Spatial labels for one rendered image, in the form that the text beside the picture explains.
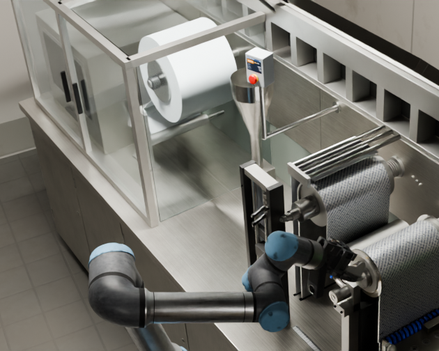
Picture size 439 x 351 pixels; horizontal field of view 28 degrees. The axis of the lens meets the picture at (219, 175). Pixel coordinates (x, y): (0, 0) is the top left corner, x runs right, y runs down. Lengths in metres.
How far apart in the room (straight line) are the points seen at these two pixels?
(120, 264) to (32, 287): 2.38
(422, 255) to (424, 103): 0.43
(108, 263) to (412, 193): 1.04
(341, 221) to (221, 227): 0.75
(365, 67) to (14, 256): 2.58
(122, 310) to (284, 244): 0.43
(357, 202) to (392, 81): 0.37
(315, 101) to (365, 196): 0.53
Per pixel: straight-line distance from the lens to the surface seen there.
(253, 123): 2.92
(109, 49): 3.00
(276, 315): 2.13
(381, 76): 2.68
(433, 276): 2.62
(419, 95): 2.57
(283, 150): 3.35
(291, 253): 2.20
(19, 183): 5.30
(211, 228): 3.24
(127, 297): 2.10
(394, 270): 2.48
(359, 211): 2.63
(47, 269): 4.62
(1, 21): 5.18
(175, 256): 3.14
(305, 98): 3.07
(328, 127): 3.01
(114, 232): 3.63
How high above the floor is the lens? 2.93
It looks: 35 degrees down
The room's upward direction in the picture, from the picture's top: 6 degrees counter-clockwise
